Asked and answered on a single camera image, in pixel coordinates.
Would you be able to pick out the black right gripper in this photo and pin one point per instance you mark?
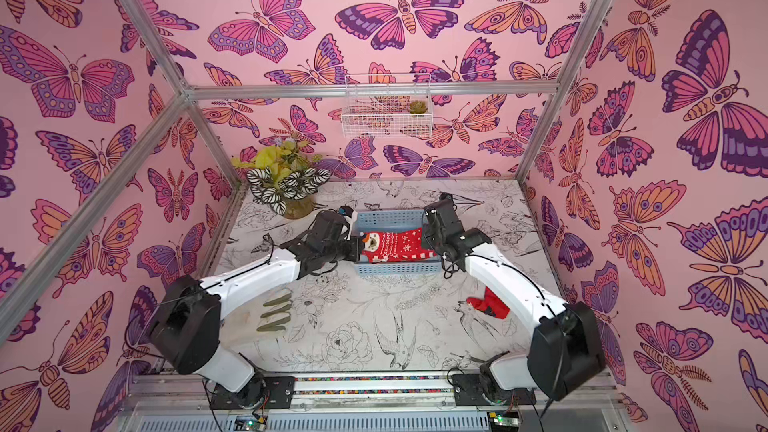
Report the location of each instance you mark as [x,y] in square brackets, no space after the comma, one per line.
[433,231]

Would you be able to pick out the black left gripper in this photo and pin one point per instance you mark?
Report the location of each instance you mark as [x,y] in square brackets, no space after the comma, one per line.
[357,244]

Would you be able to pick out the red santa snowflake sock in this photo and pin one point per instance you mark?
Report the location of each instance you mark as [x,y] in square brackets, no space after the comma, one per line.
[393,247]

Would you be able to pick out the light blue plastic basket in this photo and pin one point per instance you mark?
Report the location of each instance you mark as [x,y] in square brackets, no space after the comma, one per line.
[393,221]

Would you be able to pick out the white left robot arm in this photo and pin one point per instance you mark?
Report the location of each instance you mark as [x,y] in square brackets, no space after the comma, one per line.
[186,325]

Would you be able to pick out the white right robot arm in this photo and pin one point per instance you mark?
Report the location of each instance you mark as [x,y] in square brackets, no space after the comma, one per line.
[565,348]

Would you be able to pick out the glass vase with plant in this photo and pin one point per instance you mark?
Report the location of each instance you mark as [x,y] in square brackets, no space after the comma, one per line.
[283,176]

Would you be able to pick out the small green succulent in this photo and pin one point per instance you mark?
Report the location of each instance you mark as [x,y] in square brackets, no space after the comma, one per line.
[418,107]

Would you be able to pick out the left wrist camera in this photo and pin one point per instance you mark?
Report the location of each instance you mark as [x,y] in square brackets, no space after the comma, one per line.
[350,216]

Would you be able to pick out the white wire wall basket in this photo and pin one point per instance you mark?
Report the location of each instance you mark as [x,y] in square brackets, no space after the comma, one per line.
[376,104]

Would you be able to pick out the aluminium frame profile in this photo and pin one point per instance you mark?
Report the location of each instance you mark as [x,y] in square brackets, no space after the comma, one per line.
[42,270]

